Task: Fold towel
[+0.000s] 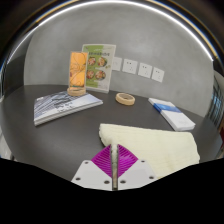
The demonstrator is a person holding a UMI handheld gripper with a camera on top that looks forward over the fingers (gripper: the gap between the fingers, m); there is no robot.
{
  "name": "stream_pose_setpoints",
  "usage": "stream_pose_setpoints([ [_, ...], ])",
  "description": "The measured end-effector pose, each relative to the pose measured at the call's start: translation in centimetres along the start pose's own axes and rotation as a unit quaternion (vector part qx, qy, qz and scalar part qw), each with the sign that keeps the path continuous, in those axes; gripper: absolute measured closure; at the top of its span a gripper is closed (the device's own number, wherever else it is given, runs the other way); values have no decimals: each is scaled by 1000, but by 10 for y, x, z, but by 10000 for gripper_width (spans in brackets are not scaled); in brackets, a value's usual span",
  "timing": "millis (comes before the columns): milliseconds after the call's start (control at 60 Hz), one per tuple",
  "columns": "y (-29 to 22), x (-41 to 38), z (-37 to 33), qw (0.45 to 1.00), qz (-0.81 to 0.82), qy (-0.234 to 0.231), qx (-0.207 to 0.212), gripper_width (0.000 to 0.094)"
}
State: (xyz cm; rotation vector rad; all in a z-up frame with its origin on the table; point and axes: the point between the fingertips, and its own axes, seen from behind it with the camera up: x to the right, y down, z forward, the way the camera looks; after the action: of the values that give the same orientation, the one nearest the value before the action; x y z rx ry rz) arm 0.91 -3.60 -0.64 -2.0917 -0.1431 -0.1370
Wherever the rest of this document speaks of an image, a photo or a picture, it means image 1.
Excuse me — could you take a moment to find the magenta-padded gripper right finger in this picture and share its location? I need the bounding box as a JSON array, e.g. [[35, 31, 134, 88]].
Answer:
[[114, 143, 158, 191]]

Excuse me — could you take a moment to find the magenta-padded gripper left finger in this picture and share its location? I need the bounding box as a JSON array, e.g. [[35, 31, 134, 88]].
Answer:
[[70, 144, 115, 191]]

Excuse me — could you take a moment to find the cream ribbed towel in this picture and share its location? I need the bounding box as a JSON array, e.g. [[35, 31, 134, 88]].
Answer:
[[98, 123, 201, 180]]

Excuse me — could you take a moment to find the white book with blue band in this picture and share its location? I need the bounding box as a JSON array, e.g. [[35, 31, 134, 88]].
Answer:
[[147, 97, 197, 132]]

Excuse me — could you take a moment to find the grey photo cover book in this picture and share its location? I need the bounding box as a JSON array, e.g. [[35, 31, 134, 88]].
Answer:
[[33, 90, 104, 127]]

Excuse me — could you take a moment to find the beige tape roll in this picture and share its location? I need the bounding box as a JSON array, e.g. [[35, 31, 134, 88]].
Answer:
[[115, 92, 136, 107]]

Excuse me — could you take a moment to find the acrylic sign on wooden base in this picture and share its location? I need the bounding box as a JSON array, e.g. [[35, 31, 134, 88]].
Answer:
[[66, 50, 89, 98]]

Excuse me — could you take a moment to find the black-framed glass partition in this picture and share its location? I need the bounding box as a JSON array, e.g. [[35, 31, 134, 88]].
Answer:
[[205, 70, 224, 136]]

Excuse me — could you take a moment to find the green food menu stand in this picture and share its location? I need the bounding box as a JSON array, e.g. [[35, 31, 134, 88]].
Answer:
[[81, 43, 117, 94]]

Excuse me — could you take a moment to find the ceiling light strip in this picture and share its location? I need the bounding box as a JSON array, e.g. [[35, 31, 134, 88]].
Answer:
[[5, 0, 215, 66]]

